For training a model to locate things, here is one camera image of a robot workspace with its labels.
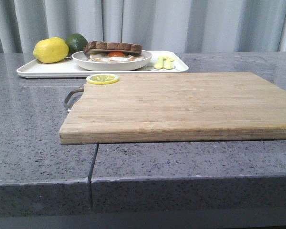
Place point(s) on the white plate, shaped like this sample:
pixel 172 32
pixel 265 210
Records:
pixel 100 61

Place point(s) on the white bear tray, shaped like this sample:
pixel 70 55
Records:
pixel 69 69

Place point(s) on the lemon slice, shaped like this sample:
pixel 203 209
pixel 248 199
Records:
pixel 102 78

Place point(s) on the fried egg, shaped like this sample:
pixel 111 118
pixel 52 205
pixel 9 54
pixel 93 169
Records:
pixel 114 57

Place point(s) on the green lime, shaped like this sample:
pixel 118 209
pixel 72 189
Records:
pixel 76 42

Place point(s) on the wooden cutting board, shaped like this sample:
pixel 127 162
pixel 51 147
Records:
pixel 157 107

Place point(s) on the yellow lemon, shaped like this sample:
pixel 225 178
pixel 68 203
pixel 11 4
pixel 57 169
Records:
pixel 51 50

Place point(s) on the grey curtain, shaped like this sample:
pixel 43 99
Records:
pixel 175 25

